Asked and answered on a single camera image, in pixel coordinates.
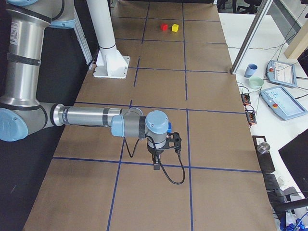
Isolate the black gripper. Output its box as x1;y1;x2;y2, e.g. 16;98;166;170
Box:
147;145;164;170

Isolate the yellow cube block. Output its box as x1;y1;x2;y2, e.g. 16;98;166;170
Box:
171;24;179;32

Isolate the red cube block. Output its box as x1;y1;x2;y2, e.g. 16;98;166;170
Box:
160;23;168;31

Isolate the blue cube block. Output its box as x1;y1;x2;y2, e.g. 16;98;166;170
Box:
167;122;172;133

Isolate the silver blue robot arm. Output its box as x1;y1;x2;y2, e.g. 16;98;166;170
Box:
0;0;169;170

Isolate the near black orange connector box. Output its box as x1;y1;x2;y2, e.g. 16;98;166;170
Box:
245;109;257;125

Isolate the black orange connector box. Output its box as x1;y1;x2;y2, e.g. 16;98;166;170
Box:
241;93;251;106
245;109;257;125

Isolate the silver metal cylinder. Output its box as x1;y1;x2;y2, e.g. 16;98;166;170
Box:
257;142;270;154

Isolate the black block stand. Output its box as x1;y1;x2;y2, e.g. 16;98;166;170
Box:
252;135;275;174

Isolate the far black orange connector box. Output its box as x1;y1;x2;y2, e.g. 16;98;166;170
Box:
241;93;251;106

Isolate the light green bowl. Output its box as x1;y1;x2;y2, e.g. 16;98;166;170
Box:
248;76;264;89

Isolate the blue plastic cup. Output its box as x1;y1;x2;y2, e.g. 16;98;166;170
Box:
244;64;258;78

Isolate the near teach pendant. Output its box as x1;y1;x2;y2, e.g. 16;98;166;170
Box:
260;86;308;120

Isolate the teach pendant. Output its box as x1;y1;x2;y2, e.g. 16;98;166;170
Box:
260;86;308;120
266;60;297;88

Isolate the far teach pendant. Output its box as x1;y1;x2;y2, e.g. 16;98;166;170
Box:
266;60;297;88

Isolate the black office chair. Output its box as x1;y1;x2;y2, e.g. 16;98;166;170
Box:
237;0;259;14

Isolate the wooden board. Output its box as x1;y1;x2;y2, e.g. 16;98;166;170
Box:
284;21;308;59

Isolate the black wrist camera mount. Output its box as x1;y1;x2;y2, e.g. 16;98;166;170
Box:
164;132;182;154

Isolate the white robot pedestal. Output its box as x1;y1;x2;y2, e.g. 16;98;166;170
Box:
87;0;130;79

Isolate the aluminium frame post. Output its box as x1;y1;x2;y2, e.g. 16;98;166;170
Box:
230;0;273;75

